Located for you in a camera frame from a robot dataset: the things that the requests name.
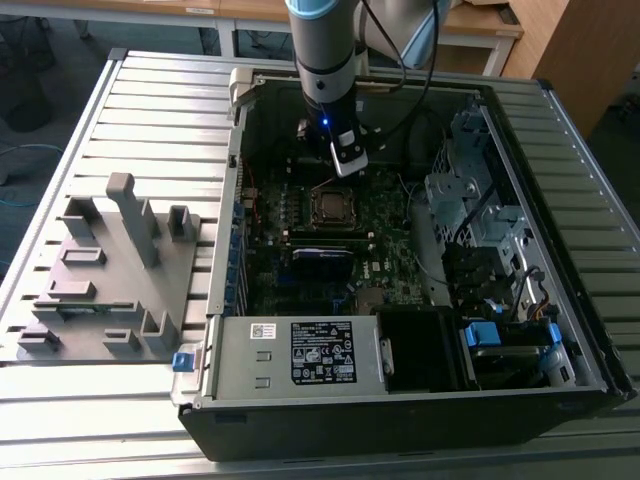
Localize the grey case handle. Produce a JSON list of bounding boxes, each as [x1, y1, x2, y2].
[[227, 67, 259, 124]]

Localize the black plastic drive bracket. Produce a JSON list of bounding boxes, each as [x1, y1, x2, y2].
[[442, 244, 511, 304]]

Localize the black hard disk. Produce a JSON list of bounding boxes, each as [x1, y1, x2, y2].
[[469, 344, 547, 391]]

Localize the blue disk carrier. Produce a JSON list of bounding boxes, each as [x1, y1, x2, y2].
[[462, 321, 504, 349], [542, 322, 566, 374]]

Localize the blue cable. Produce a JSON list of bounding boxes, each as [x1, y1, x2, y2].
[[0, 142, 66, 209]]

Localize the grey parts rack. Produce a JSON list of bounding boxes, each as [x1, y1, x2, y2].
[[17, 172, 204, 362]]

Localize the silver metal drive cage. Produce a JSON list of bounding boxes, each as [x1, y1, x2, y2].
[[423, 94, 541, 311]]

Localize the black office chair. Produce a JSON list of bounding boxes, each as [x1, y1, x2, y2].
[[0, 14, 57, 134]]

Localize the green RAM stick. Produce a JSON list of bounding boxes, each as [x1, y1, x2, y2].
[[55, 304, 112, 317]]

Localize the grey power supply unit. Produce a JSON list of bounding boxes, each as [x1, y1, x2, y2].
[[212, 314, 392, 401]]

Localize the wooden desk white frame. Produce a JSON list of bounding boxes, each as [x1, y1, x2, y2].
[[442, 2, 525, 77], [0, 0, 289, 59]]

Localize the black looped cable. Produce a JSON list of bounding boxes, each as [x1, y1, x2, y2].
[[405, 105, 447, 179]]

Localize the black PC case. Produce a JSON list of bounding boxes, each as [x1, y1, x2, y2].
[[169, 67, 637, 464]]

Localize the black drive cable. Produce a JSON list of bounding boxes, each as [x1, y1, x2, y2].
[[452, 182, 499, 246]]

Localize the yellow red power wires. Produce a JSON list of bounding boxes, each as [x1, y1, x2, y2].
[[527, 292, 557, 321]]

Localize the black graphics card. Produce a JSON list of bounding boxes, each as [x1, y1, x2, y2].
[[288, 244, 357, 301]]

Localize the green motherboard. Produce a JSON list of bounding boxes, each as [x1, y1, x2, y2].
[[232, 164, 451, 319]]

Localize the wooden cabinet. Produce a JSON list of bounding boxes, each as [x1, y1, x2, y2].
[[502, 0, 640, 139]]

